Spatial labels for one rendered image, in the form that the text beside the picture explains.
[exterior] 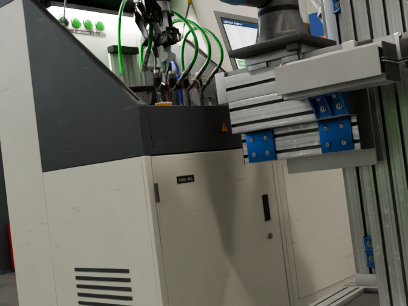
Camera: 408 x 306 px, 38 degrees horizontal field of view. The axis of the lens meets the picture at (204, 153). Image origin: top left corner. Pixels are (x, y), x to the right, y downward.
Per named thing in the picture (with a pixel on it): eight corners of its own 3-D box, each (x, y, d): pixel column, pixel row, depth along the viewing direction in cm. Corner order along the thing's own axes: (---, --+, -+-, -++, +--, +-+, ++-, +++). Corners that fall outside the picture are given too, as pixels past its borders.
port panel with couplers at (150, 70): (149, 101, 259) (140, 31, 260) (143, 103, 261) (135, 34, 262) (170, 102, 269) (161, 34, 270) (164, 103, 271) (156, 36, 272)
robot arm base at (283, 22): (319, 42, 166) (314, 7, 167) (293, 36, 154) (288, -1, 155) (273, 53, 175) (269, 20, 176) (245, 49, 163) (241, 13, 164)
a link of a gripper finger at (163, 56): (167, 67, 221) (164, 42, 221) (156, 70, 225) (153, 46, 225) (173, 67, 223) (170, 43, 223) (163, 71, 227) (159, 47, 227)
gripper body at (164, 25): (166, 42, 219) (163, 10, 220) (150, 47, 225) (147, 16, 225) (181, 43, 225) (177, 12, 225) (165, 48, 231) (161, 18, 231)
